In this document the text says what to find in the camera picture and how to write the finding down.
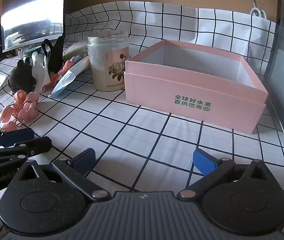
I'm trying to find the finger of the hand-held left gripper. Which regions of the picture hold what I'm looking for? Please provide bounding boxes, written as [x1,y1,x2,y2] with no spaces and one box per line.
[0,127,35,148]
[0,136,52,173]

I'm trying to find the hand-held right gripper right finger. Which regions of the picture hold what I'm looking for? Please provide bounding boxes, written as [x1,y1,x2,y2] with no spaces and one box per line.
[177,149,273,202]

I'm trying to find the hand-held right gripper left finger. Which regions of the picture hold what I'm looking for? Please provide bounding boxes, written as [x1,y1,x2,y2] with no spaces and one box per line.
[12,148,110,202]

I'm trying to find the pink plush hair tie bunch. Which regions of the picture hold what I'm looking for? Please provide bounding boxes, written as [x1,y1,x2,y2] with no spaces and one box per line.
[0,90,40,132]

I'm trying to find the pink cardboard box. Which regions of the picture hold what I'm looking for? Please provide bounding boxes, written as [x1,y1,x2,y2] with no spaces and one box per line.
[124,39,269,133]

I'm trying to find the white black-grid tablecloth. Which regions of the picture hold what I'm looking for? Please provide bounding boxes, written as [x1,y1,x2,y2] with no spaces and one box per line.
[0,1,284,240]

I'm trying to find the white cloth glove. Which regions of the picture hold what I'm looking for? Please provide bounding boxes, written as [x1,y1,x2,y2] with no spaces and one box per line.
[31,52,51,93]

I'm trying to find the green-lidded jar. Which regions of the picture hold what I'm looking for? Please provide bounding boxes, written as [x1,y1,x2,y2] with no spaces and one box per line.
[23,47,44,63]

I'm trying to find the coral scrunchie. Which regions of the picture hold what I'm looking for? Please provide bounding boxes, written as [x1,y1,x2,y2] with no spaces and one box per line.
[49,60,74,85]

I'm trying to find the clear jar with flower label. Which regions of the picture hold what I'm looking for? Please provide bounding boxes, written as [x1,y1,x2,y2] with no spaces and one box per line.
[86,31,130,92]

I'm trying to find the computer monitor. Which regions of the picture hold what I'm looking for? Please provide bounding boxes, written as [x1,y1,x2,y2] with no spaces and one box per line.
[1,0,66,54]

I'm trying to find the black strap pouch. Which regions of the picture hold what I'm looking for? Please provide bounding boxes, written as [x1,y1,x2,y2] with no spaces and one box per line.
[41,36,65,77]

